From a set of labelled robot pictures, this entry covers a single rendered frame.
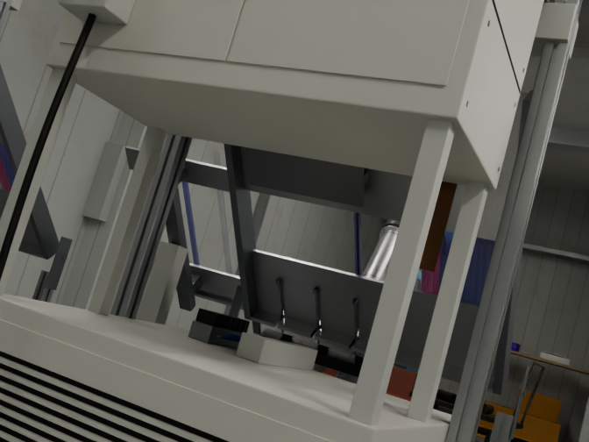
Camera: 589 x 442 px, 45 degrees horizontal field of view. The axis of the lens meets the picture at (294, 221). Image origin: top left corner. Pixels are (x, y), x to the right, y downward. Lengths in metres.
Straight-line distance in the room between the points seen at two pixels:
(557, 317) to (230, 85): 9.40
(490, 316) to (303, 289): 0.71
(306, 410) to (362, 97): 0.40
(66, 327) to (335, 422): 0.43
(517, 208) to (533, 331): 9.02
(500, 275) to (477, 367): 0.16
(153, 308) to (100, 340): 0.93
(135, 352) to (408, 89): 0.50
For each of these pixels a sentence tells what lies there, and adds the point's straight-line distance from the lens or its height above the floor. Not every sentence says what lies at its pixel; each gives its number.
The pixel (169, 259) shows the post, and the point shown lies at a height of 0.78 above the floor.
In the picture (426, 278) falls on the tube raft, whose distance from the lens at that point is 1.68.
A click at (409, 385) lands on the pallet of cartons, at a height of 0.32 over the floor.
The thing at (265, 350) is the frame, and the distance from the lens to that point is 1.31.
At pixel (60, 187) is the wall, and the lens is 5.51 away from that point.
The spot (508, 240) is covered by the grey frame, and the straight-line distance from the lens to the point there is 1.27.
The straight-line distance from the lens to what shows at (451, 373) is 1.77.
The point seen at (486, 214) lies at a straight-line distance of 1.54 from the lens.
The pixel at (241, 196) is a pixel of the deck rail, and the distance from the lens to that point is 1.78.
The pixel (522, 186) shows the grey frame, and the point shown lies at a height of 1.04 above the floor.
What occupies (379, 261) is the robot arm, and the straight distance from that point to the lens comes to 2.31.
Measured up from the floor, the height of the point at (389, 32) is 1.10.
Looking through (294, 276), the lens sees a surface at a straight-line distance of 1.84.
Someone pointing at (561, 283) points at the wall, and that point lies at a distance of 10.33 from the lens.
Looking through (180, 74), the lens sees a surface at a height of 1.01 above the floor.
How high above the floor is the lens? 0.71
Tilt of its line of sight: 8 degrees up
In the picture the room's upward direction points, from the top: 16 degrees clockwise
